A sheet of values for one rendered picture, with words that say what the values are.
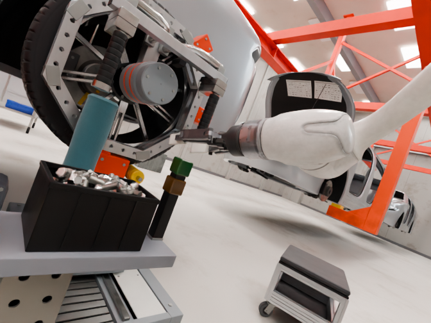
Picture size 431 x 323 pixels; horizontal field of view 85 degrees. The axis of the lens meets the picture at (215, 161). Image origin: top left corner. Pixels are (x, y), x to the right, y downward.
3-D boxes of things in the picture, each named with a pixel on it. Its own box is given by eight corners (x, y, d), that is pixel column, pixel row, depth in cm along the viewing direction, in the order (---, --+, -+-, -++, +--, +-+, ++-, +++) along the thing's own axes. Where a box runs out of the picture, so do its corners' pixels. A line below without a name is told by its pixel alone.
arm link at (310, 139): (255, 157, 46) (283, 170, 56) (344, 157, 36) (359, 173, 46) (261, 106, 48) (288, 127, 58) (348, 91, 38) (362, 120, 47)
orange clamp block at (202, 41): (188, 61, 103) (203, 52, 107) (199, 59, 97) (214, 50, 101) (181, 44, 99) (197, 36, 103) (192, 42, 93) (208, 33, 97)
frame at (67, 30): (168, 167, 108) (210, 57, 108) (175, 171, 104) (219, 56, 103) (20, 124, 71) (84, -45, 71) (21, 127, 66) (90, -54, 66)
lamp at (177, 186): (173, 191, 62) (179, 177, 62) (181, 197, 59) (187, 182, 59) (161, 188, 59) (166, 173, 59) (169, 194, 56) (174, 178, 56)
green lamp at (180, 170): (180, 173, 62) (186, 159, 62) (188, 178, 59) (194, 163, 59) (168, 170, 59) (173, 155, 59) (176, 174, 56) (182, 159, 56)
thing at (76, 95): (117, 121, 131) (136, 66, 130) (122, 122, 125) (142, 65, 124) (49, 97, 109) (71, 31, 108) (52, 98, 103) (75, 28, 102)
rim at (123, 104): (127, 1, 103) (11, 53, 84) (150, -15, 87) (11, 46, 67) (179, 102, 132) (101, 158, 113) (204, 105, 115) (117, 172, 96)
